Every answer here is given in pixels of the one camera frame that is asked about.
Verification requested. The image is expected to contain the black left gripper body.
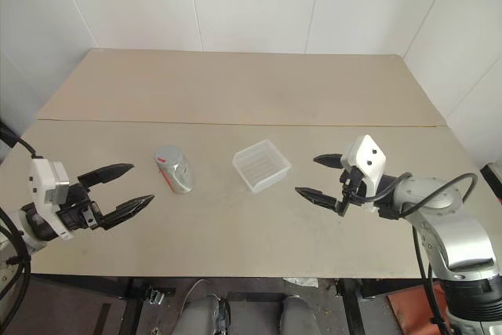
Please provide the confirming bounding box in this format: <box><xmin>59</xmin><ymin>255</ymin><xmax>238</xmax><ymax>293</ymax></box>
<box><xmin>56</xmin><ymin>180</ymin><xmax>107</xmax><ymax>233</ymax></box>

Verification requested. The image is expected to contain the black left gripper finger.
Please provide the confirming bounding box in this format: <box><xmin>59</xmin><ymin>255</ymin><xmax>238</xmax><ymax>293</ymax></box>
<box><xmin>77</xmin><ymin>162</ymin><xmax>136</xmax><ymax>195</ymax></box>
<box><xmin>96</xmin><ymin>193</ymin><xmax>156</xmax><ymax>231</ymax></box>

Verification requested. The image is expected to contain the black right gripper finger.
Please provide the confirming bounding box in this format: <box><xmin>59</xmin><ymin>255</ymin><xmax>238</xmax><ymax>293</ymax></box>
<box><xmin>294</xmin><ymin>187</ymin><xmax>340</xmax><ymax>211</ymax></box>
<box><xmin>312</xmin><ymin>152</ymin><xmax>347</xmax><ymax>172</ymax></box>

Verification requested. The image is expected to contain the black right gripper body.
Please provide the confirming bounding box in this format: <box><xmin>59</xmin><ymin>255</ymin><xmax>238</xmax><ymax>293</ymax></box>
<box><xmin>336</xmin><ymin>165</ymin><xmax>369</xmax><ymax>217</ymax></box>

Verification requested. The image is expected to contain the silver can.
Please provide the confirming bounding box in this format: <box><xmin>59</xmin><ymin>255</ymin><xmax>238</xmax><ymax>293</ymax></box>
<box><xmin>153</xmin><ymin>144</ymin><xmax>196</xmax><ymax>195</ymax></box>

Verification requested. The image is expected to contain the clear square plastic container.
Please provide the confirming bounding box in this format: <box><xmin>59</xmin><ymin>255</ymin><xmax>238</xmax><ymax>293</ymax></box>
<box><xmin>231</xmin><ymin>138</ymin><xmax>293</xmax><ymax>195</ymax></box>

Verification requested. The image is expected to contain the crumpled silver scrap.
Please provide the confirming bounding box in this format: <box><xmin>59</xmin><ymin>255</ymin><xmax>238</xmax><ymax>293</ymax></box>
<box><xmin>282</xmin><ymin>276</ymin><xmax>319</xmax><ymax>288</ymax></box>

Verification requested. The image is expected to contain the small metal clamp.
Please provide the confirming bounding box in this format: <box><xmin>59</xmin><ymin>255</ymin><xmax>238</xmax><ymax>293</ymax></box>
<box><xmin>145</xmin><ymin>286</ymin><xmax>165</xmax><ymax>306</ymax></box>

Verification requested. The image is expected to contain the grey rounded shape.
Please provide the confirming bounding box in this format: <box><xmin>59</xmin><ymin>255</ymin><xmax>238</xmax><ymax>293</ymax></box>
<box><xmin>281</xmin><ymin>295</ymin><xmax>314</xmax><ymax>335</ymax></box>
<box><xmin>182</xmin><ymin>294</ymin><xmax>231</xmax><ymax>335</ymax></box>

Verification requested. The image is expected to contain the red-brown floor mat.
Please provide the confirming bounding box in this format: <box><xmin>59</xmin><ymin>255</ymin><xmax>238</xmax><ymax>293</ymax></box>
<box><xmin>385</xmin><ymin>286</ymin><xmax>438</xmax><ymax>335</ymax></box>

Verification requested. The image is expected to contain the black and red box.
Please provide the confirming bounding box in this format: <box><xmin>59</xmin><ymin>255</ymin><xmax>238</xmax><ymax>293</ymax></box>
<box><xmin>479</xmin><ymin>161</ymin><xmax>502</xmax><ymax>189</ymax></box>

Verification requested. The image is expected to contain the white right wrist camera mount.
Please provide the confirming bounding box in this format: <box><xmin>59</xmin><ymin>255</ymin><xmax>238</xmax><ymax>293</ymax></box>
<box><xmin>338</xmin><ymin>134</ymin><xmax>388</xmax><ymax>215</ymax></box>

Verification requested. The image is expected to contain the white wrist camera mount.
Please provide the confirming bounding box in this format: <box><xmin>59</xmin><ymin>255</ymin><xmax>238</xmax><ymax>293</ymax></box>
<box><xmin>338</xmin><ymin>134</ymin><xmax>388</xmax><ymax>215</ymax></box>
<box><xmin>28</xmin><ymin>157</ymin><xmax>76</xmax><ymax>242</ymax></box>

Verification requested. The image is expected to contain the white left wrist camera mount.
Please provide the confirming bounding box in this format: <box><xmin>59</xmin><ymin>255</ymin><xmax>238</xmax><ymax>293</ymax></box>
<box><xmin>28</xmin><ymin>157</ymin><xmax>76</xmax><ymax>242</ymax></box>

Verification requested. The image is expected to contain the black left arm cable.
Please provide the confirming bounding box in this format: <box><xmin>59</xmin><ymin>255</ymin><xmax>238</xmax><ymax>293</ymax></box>
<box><xmin>0</xmin><ymin>121</ymin><xmax>38</xmax><ymax>312</ymax></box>

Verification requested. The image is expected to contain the black metal table frame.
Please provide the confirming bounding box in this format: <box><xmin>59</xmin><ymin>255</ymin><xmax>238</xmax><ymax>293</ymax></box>
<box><xmin>29</xmin><ymin>271</ymin><xmax>448</xmax><ymax>335</ymax></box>

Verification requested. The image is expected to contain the thin white cable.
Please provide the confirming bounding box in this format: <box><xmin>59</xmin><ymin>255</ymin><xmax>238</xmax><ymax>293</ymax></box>
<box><xmin>181</xmin><ymin>279</ymin><xmax>213</xmax><ymax>307</ymax></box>

